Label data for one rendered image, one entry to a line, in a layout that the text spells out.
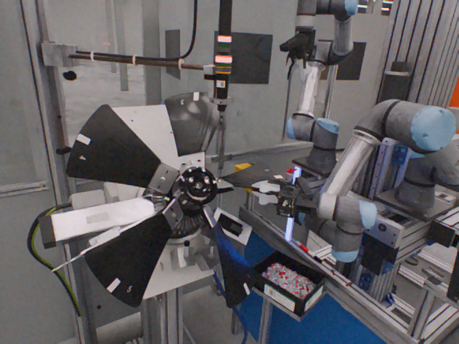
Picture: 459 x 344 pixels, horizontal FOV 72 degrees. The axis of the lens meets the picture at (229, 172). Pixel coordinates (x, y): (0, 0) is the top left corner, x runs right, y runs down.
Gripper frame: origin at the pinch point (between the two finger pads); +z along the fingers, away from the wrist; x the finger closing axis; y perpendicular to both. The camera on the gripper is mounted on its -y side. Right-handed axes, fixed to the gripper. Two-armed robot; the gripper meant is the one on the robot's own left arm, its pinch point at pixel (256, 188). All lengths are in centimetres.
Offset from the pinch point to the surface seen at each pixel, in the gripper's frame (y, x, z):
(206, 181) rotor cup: 11.8, -5.7, 12.0
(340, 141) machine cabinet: -442, 146, -18
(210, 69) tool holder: 1.7, -35.8, 14.9
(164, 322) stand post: 18, 57, 28
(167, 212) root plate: 22.6, 0.2, 19.1
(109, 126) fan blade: 19.5, -21.6, 37.6
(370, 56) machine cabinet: -474, 14, -38
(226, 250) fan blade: 18.7, 11.9, 2.7
